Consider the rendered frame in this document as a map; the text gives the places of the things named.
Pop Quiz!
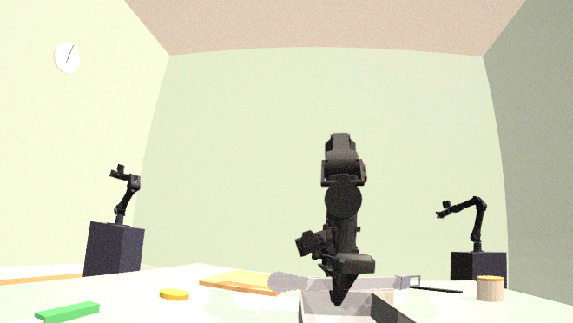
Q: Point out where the beige cylindrical jar with wooden lid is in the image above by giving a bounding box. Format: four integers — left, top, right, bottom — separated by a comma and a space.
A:
476, 276, 504, 302

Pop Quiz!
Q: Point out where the light wooden board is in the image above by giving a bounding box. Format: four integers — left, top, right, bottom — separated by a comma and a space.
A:
199, 270, 279, 297

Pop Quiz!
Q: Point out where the green rectangular bar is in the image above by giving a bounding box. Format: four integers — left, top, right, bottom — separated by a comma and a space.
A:
13, 301, 100, 323

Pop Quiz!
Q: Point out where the yellow flat disc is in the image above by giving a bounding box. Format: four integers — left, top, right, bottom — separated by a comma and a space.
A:
159, 288, 189, 301

